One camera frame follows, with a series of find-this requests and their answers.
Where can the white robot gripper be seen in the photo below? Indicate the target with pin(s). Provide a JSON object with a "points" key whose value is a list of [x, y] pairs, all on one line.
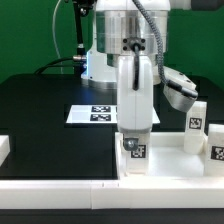
{"points": [[134, 107]]}

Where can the white square table top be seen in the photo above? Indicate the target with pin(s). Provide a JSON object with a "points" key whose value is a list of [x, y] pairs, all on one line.
{"points": [[167, 157]]}

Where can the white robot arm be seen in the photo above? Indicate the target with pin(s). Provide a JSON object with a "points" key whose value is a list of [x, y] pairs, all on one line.
{"points": [[129, 42]]}

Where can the white marker sheet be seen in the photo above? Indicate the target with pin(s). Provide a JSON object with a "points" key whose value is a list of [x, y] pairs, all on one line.
{"points": [[92, 114]]}

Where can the white front obstacle rail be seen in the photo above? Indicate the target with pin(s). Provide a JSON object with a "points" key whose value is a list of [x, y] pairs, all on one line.
{"points": [[154, 193]]}

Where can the white obstacle rail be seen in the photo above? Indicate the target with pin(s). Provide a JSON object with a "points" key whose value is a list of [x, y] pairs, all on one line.
{"points": [[4, 148], [154, 193]]}

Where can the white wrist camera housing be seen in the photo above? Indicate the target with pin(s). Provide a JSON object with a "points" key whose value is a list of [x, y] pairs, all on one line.
{"points": [[180, 91]]}

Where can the white left obstacle rail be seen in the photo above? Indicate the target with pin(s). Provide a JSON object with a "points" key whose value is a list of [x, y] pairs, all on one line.
{"points": [[4, 148]]}

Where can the black camera pole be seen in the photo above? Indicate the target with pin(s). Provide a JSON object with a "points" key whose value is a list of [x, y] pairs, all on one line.
{"points": [[81, 9]]}

